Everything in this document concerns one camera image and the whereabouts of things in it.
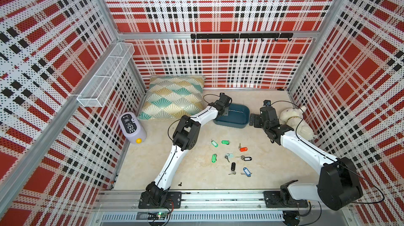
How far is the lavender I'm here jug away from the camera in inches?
34.7

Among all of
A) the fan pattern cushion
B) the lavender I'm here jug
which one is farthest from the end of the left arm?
the lavender I'm here jug

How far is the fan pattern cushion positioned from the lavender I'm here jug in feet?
0.13

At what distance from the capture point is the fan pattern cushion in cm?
95
